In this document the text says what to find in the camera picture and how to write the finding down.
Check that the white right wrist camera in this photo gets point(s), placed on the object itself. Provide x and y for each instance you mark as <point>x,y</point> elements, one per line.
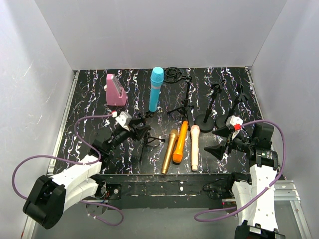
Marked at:
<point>234,120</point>

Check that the pink metronome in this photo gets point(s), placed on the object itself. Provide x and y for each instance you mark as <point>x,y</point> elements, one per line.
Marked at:
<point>115,92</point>

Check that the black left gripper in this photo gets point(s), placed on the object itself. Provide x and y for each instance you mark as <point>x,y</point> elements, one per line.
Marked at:
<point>135,128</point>

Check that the black round-base stand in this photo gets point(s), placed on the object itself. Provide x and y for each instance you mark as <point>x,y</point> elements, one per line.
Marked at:
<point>241,97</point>
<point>204,121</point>

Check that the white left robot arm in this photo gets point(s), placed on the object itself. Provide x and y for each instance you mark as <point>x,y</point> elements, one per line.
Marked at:
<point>51,196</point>

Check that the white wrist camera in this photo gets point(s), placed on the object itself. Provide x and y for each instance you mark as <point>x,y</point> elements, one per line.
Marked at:
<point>234,120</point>
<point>123,119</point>

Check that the orange microphone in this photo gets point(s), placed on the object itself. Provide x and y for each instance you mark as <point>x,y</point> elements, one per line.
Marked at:
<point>178,153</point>

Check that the gold microphone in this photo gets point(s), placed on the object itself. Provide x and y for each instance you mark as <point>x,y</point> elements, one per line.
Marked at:
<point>173,137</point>

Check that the cream pink microphone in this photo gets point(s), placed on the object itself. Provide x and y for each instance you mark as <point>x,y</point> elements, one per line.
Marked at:
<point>195,131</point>

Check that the black tripod shock-mount stand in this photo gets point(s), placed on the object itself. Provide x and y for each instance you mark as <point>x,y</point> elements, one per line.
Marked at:
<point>174,75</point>

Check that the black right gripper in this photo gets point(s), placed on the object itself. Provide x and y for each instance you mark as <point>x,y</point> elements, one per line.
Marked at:
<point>231,140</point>

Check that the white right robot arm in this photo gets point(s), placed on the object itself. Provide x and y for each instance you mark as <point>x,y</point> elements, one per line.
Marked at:
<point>254,193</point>

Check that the black round-base stand left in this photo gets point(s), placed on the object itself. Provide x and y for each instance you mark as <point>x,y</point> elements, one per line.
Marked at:
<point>204,121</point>

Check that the black round-base stand right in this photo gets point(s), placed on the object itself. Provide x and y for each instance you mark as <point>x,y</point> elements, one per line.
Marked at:
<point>241,97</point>

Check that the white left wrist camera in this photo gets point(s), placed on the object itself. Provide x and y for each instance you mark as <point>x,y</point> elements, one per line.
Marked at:
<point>123,119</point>

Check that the blue microphone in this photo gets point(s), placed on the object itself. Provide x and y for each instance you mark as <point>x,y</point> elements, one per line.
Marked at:
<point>157,77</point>

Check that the black front mounting rail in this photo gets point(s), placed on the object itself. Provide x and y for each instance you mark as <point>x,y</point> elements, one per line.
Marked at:
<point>158,191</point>

